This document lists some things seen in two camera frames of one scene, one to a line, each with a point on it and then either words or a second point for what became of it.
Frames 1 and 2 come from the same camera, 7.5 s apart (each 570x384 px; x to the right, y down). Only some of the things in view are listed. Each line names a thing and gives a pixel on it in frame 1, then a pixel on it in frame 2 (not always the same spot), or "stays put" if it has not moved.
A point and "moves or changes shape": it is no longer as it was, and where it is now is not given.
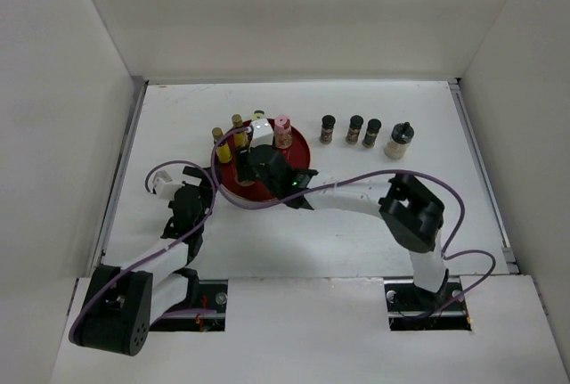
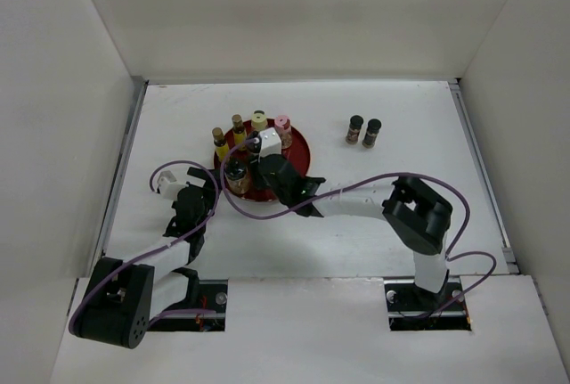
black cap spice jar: (373, 126) stays put
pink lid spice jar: (283, 134) stays put
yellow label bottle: (240, 140) stays put
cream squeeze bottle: (258, 114) stays put
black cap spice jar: (327, 129) moves or changes shape
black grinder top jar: (401, 136) moves or changes shape
